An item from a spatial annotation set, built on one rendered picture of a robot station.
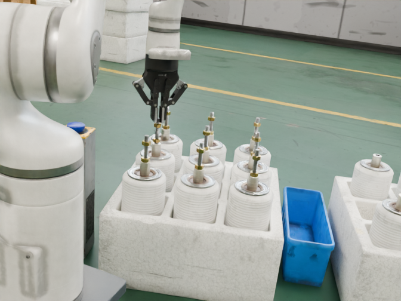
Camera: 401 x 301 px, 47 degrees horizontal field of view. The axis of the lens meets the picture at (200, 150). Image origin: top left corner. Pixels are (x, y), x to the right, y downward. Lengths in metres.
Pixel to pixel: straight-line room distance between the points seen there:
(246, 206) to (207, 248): 0.12
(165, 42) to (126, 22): 2.43
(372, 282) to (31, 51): 0.83
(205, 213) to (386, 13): 5.04
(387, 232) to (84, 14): 0.78
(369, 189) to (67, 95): 0.93
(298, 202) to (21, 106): 1.02
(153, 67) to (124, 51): 2.43
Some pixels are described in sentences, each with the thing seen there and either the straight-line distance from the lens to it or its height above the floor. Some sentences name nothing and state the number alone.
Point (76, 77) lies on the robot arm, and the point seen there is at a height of 0.57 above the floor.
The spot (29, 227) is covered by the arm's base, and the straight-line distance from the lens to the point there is 0.51.
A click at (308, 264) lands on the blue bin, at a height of 0.06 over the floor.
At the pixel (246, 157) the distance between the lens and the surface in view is 1.19.
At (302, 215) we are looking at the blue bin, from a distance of 1.41.
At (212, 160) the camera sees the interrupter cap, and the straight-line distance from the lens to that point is 1.13.
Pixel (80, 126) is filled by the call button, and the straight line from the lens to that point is 1.07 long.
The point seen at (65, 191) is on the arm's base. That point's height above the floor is 0.45.
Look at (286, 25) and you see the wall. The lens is 6.02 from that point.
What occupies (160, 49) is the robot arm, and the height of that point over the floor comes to 0.52.
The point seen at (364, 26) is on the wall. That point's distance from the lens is 5.89.
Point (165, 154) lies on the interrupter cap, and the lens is 1.13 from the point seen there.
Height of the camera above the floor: 0.67
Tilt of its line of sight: 21 degrees down
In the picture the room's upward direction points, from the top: 6 degrees clockwise
